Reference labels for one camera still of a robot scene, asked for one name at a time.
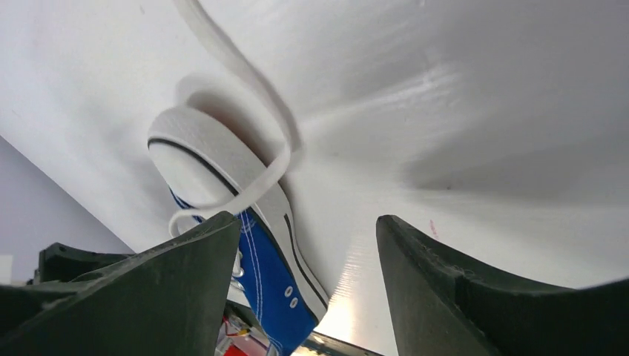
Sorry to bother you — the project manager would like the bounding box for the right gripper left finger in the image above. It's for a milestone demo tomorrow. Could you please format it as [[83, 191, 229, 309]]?
[[1, 212, 241, 355]]

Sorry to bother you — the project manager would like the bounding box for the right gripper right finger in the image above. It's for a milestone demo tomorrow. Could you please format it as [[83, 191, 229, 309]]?
[[376, 215, 628, 355]]

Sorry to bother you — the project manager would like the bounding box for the blue canvas sneaker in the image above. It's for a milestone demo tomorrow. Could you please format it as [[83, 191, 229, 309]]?
[[148, 106, 329, 355]]

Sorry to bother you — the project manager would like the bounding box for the white shoelace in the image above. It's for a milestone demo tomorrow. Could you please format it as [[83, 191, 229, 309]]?
[[174, 1, 295, 213]]

